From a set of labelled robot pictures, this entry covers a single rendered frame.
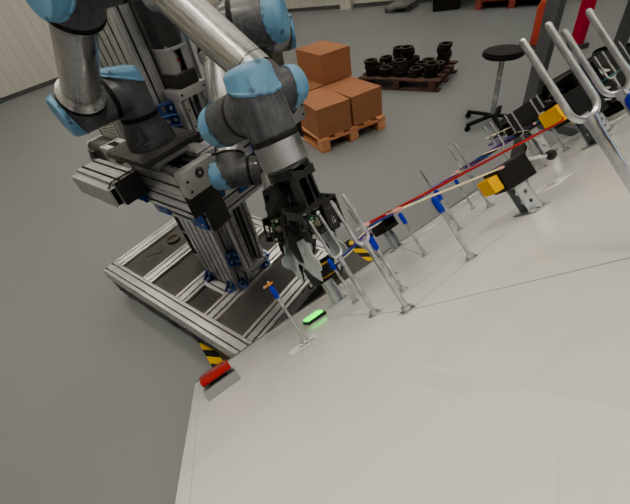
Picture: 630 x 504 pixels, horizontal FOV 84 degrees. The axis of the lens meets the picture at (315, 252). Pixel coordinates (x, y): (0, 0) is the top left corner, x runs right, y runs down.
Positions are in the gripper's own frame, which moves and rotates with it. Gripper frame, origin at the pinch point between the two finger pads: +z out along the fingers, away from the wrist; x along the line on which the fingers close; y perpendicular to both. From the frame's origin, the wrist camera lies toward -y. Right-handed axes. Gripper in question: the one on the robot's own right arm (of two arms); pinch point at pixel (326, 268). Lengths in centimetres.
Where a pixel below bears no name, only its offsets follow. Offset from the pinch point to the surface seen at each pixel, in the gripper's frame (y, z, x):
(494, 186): 25.8, -9.8, 15.1
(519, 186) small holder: 27.0, -8.4, 18.1
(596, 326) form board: 47.2, -13.5, -7.6
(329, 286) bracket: -2.3, 5.0, 0.1
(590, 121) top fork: 44.2, -21.2, -0.4
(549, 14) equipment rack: -7, -23, 91
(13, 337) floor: -220, 31, -126
